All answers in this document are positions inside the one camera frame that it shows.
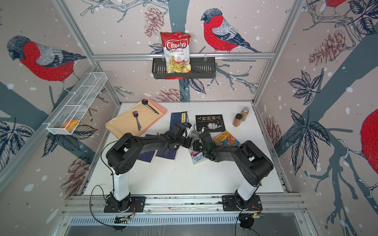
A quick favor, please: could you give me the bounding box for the grey striped cloth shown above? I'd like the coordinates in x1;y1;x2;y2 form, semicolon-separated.
188;129;201;146

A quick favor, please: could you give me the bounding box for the colourful treehouse book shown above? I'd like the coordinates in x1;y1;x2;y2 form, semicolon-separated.
189;148;207;165

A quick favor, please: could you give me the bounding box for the dark blue book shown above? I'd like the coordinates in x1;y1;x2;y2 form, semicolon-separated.
156;149;177;160
138;150;156;163

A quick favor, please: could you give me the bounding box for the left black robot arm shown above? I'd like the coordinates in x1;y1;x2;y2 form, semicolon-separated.
105;123;192;203

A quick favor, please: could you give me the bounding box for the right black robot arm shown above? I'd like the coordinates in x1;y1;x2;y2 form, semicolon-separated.
191;131;274;209

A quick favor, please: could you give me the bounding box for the blue book yellow label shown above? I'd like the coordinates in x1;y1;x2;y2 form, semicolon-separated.
169;111;189;131

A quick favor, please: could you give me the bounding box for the black book with face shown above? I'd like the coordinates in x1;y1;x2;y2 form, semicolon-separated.
195;115;225;132

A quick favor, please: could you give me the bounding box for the yellow orange treehouse book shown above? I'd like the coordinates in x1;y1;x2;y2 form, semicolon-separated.
214;131;240;147

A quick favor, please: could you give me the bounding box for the brown spice jar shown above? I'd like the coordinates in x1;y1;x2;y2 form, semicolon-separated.
233;114;243;127

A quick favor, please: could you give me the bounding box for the pink tray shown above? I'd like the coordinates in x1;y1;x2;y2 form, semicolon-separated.
125;98;167;136

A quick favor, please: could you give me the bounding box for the tan paper sheet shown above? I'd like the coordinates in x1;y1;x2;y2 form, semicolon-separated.
105;98;167;139

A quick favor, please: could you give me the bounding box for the iridescent purple spoon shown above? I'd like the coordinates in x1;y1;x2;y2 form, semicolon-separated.
132;111;142;131

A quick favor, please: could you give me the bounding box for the tan spice jar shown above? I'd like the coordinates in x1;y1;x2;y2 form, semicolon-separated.
240;107;250;122

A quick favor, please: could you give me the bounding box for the black spoon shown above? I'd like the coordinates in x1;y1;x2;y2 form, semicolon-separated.
141;99;159;115

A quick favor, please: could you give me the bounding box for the red cassava chips bag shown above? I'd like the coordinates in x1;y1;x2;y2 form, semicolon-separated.
160;32;192;73

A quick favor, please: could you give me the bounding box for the orange packet in shelf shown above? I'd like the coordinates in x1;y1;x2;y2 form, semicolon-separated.
61;119;80;132

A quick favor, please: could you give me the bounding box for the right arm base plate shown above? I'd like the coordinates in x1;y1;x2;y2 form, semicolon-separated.
221;195;263;211

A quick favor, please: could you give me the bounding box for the black wall basket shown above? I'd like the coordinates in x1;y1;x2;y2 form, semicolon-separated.
152;57;216;80

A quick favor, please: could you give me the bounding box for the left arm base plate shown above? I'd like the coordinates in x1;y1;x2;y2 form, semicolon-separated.
104;195;146;213

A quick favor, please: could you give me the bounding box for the black cable right base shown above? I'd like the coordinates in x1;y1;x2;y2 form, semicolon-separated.
234;206;260;236

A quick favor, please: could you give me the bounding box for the black cable base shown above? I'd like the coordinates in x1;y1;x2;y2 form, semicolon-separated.
234;206;260;236
89;184;131;231

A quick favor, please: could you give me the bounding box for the black cable left base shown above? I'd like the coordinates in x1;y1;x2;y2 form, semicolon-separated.
89;184;131;231

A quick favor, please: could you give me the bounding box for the white wire shelf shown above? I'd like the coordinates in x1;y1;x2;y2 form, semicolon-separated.
46;72;108;135

